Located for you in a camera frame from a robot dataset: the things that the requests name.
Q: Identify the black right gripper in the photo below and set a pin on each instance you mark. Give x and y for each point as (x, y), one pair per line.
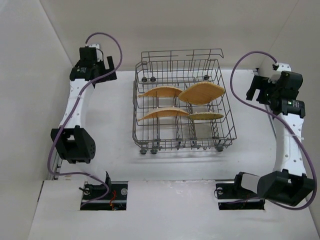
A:
(256, 88)

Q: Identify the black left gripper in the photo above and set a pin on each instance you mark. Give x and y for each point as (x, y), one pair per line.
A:
(105, 74)

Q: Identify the woven leaf-shaped tray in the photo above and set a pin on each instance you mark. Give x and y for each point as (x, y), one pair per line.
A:
(201, 93)

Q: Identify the round woven green plate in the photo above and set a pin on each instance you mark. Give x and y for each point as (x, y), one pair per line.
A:
(205, 116)

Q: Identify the small woven fish-shaped tray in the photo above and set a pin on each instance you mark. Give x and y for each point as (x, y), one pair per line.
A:
(162, 92)

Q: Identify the large woven fish-shaped tray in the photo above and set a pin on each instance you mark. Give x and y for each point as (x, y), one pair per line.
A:
(163, 112)

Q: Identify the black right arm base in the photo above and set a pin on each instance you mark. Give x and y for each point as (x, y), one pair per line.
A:
(239, 193)

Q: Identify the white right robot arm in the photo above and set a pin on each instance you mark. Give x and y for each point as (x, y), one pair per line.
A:
(288, 183)

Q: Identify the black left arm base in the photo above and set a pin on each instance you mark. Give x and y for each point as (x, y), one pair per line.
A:
(96, 198)

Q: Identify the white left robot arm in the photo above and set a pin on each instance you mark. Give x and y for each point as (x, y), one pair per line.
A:
(72, 142)

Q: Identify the grey wire dish rack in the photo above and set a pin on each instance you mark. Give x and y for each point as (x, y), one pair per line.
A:
(180, 69)

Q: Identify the aluminium table edge rail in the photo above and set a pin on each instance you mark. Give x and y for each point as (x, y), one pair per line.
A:
(55, 165)

